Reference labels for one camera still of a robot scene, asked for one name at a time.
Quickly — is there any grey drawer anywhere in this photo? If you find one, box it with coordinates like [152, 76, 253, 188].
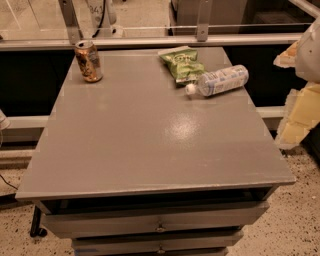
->
[72, 230, 243, 256]
[43, 201, 269, 238]

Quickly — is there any black floor cable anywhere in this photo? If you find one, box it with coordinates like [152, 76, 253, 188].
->
[0, 174, 19, 191]

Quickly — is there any upper grey drawer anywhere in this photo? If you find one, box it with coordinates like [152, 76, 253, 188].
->
[43, 201, 269, 238]

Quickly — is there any grey drawer cabinet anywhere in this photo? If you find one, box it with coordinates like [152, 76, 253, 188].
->
[16, 50, 295, 256]

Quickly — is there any metal railing frame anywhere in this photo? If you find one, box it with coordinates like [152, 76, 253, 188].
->
[0, 0, 320, 51]

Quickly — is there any green jalapeno chip bag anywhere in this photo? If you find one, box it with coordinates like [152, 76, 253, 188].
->
[158, 46, 205, 85]

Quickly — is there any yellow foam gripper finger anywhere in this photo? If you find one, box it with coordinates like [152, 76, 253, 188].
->
[273, 42, 298, 68]
[275, 82, 320, 150]

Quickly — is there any brown gold soda can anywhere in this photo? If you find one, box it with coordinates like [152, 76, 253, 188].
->
[74, 40, 103, 83]

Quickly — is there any lower grey drawer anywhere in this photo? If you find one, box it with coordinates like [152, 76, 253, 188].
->
[72, 230, 243, 256]

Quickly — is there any black caster leg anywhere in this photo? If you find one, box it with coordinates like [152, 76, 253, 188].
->
[29, 207, 47, 238]

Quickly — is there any clear plastic water bottle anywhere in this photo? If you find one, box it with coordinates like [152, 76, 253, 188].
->
[185, 65, 249, 97]

